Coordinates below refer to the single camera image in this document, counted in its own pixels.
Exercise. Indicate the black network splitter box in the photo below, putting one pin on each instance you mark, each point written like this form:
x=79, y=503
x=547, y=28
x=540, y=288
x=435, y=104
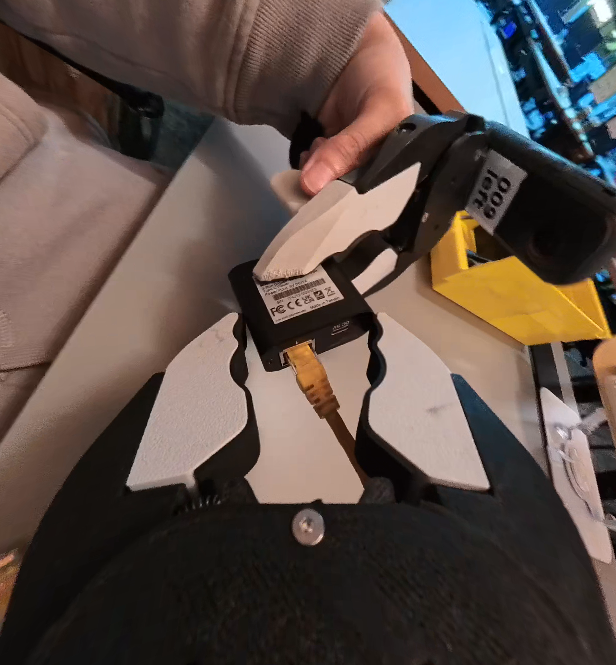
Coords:
x=297, y=306

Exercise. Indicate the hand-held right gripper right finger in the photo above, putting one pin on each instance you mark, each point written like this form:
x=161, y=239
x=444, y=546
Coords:
x=422, y=415

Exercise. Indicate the person's left hand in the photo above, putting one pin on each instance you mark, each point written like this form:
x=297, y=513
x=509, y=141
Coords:
x=365, y=104

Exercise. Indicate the white document stand base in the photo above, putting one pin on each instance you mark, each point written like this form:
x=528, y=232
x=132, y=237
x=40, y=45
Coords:
x=552, y=405

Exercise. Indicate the yellow plastic bin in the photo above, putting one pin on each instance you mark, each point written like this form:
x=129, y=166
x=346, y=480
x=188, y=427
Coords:
x=521, y=301

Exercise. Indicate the clear plastic magnifier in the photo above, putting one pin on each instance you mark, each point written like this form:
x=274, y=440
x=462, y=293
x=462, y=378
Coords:
x=572, y=467

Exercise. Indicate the black chair armrest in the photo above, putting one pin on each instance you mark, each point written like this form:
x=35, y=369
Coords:
x=141, y=114

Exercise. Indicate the grey desk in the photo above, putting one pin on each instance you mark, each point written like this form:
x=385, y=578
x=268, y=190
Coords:
x=193, y=260

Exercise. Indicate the person's left forearm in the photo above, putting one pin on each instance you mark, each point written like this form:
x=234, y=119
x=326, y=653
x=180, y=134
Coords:
x=209, y=52

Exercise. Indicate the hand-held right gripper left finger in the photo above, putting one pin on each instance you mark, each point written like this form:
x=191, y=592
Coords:
x=193, y=410

